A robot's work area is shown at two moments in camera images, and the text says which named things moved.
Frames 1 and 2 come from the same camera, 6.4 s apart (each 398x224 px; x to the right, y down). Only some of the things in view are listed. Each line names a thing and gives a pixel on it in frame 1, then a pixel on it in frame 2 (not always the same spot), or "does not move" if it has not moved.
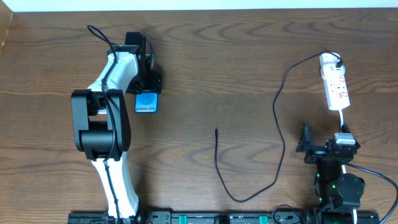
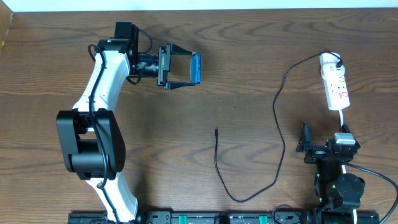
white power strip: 337,93 does not move
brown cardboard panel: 5,18 does not move
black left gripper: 148,86 -> 163,65
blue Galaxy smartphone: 146,102 -> 196,69
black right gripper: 321,149 does not move
